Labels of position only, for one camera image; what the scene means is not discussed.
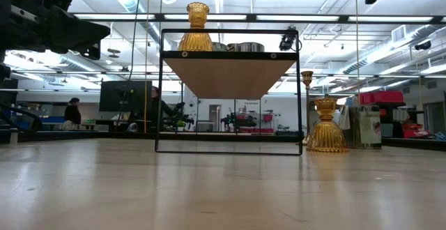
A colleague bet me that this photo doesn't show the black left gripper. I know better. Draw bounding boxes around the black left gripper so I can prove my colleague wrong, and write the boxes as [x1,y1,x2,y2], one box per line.
[0,0,111,59]

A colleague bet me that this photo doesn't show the tall brass candlestick holder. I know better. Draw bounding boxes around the tall brass candlestick holder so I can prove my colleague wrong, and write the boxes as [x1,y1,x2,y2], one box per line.
[300,70,314,146]

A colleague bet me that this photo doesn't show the amber ribbed glass candle holder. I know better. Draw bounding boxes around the amber ribbed glass candle holder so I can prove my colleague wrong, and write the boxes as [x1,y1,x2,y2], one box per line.
[176,1,215,52]
[305,97,349,153]

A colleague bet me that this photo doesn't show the black monitor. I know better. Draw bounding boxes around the black monitor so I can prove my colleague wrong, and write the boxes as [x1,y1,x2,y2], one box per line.
[98,80,153,113]

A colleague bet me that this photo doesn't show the person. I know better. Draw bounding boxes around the person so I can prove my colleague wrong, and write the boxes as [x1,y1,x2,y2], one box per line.
[150,85,186,134]
[63,97,83,131]

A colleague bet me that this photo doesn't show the red plastic crate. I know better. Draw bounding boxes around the red plastic crate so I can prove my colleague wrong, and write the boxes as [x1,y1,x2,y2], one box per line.
[401,123,430,139]

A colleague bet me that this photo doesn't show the black hanging cable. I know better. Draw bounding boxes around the black hanging cable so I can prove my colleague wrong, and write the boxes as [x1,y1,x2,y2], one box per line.
[127,0,144,82]

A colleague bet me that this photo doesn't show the black ceiling camera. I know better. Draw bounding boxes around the black ceiling camera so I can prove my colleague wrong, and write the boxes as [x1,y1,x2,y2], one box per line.
[413,40,433,52]

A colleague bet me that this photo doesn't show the black overhead frame beam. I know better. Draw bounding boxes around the black overhead frame beam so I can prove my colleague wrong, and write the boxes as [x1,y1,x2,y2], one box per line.
[72,13,446,24]

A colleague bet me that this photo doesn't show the thin grey hanging cable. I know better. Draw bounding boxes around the thin grey hanging cable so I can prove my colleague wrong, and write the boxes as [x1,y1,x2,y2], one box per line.
[354,0,360,106]

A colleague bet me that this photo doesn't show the black curved cable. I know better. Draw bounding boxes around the black curved cable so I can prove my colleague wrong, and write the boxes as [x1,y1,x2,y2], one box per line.
[0,100,41,132]

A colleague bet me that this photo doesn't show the black hanging camera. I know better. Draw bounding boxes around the black hanging camera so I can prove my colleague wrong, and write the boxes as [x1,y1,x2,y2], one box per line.
[278,26,300,52]

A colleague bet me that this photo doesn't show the black aluminium table frame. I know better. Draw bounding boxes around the black aluminium table frame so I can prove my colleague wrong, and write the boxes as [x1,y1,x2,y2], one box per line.
[0,128,446,152]

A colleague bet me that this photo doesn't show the wooden shelf riser black frame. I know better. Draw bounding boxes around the wooden shelf riser black frame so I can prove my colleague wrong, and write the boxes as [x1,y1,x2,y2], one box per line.
[154,28,304,156]

